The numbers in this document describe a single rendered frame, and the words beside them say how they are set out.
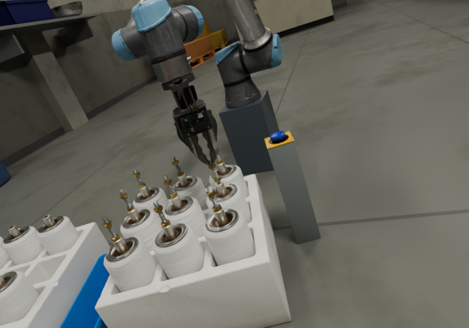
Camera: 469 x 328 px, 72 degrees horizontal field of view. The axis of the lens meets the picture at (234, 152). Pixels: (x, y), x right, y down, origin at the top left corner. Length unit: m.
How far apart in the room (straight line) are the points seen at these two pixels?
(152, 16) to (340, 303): 0.71
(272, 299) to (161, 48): 0.56
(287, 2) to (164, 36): 5.54
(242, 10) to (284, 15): 5.03
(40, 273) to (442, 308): 1.02
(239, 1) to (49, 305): 1.00
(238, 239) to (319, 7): 5.62
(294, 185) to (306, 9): 5.40
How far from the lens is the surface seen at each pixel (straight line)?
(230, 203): 0.77
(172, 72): 0.67
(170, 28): 0.67
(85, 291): 1.02
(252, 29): 1.19
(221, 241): 0.68
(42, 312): 0.95
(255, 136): 1.32
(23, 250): 1.18
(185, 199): 0.85
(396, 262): 0.89
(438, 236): 0.95
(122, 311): 0.81
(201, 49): 6.46
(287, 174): 0.84
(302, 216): 0.92
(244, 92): 1.30
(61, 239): 1.11
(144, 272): 0.78
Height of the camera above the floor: 0.63
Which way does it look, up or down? 22 degrees down
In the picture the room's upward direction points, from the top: 20 degrees counter-clockwise
